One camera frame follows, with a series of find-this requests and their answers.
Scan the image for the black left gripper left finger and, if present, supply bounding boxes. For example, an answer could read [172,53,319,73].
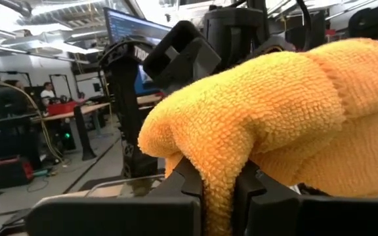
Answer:
[26,157,205,236]

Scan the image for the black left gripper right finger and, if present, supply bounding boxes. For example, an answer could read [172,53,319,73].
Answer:
[233,161,378,236]

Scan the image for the orange microfiber towel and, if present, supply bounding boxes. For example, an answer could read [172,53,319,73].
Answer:
[138,37,378,236]

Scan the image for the clear plastic container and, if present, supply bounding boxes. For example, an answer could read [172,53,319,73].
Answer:
[83,173,167,198]

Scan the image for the computer monitor with blue screen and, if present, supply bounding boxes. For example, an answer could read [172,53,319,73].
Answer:
[103,6,173,96]

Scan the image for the black computer tower green light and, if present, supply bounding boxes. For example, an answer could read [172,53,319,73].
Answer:
[56,127,77,151]

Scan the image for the wooden desk with black leg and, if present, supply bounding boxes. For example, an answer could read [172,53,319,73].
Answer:
[31,102,112,161]

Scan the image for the black and red case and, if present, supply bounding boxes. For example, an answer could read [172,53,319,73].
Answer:
[0,155,35,190]

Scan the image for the red plastic bin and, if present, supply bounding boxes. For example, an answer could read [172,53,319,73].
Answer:
[47,100,79,117]

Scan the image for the black monitor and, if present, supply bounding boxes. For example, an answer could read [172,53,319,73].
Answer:
[0,87,30,119]

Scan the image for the yellow cable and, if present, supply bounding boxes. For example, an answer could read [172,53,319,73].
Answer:
[0,77,66,165]

